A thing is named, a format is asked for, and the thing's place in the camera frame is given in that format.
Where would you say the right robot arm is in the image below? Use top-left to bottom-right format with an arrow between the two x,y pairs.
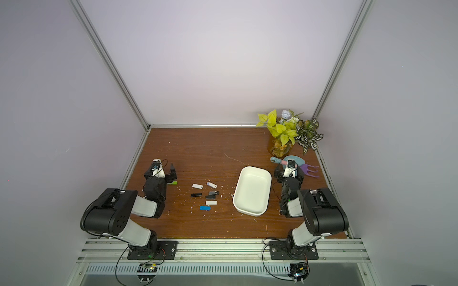
274,162 -> 349,253

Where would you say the connector board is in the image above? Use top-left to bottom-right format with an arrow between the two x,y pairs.
288,262 -> 310,283
137,263 -> 158,285

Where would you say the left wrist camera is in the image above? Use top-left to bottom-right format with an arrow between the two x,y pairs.
151,159 -> 165,178

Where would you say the black swivel usb drive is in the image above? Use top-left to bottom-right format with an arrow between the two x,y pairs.
205,191 -> 219,200

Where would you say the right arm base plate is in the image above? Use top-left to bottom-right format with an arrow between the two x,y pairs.
268,240 -> 319,260

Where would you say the potted green plant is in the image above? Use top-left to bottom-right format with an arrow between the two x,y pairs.
256,110 -> 324,158

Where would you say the white silver usb drive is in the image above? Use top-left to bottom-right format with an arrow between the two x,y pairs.
206,182 -> 217,189

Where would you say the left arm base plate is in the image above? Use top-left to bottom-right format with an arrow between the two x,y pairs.
127,240 -> 178,260

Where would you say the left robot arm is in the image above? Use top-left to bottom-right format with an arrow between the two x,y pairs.
80,159 -> 177,255

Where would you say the left connector board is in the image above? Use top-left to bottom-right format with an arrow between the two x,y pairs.
137,263 -> 158,285

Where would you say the pink teal handled brush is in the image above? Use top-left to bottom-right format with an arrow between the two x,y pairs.
270,157 -> 287,166

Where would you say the teal dustpan plate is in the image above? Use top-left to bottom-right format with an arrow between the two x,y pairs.
284,155 -> 305,166

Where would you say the right connector board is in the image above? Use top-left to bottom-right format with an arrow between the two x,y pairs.
288,262 -> 310,283

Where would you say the white storage box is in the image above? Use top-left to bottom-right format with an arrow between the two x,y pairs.
233,166 -> 272,217

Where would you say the purple toy fork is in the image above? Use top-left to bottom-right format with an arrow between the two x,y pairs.
299,164 -> 320,178

